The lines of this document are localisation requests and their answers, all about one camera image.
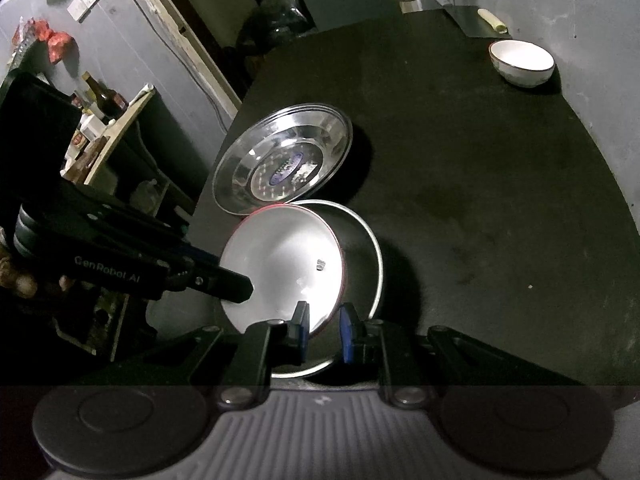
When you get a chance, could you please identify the white wall switch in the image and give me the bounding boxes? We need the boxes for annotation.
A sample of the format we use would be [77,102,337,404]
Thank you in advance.
[66,0,103,22]

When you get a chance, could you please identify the thin wall cable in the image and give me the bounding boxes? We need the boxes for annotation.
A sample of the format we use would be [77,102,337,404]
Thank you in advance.
[112,0,236,128]

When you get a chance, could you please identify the cream cylindrical stick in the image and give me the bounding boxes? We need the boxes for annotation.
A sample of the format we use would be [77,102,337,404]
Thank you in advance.
[477,7,508,33]

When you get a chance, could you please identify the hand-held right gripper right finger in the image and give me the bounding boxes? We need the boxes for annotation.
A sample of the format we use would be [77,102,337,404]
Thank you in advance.
[339,304,586,408]

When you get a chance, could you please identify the person's left hand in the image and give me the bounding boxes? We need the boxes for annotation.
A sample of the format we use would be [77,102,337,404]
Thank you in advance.
[0,259,39,298]

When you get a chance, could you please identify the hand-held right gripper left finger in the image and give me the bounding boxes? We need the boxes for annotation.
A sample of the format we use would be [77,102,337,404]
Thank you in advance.
[90,301,311,408]

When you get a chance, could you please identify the steel plate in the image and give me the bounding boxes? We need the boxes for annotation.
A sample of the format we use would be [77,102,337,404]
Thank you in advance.
[212,103,353,216]

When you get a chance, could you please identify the cleaver knife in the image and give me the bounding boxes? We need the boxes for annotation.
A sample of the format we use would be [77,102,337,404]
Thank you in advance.
[431,0,508,38]

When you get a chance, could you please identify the white ceramic bowl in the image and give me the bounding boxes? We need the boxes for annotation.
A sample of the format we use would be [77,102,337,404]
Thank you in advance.
[488,39,556,88]
[219,203,346,337]

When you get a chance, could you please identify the black crate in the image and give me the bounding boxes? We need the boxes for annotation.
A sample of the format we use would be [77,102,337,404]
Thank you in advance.
[0,67,83,181]

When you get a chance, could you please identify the wooden shelf board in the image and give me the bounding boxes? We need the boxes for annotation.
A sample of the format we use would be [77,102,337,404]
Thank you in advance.
[82,85,156,186]

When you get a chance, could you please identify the black plastic bag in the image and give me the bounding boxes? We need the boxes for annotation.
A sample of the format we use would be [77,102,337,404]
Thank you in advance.
[235,0,318,56]

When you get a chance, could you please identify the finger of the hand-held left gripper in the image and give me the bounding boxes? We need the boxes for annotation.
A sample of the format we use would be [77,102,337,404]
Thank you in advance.
[170,262,254,304]
[150,220,221,267]

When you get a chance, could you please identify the steel bowl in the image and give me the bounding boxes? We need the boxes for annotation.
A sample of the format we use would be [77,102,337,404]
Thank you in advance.
[220,199,385,380]

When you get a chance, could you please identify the brown glass bottle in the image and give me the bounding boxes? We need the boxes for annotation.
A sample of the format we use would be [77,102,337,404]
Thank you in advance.
[82,71,126,116]

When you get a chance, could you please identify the worn door frame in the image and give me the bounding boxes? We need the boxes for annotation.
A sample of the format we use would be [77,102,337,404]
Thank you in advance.
[117,0,243,116]

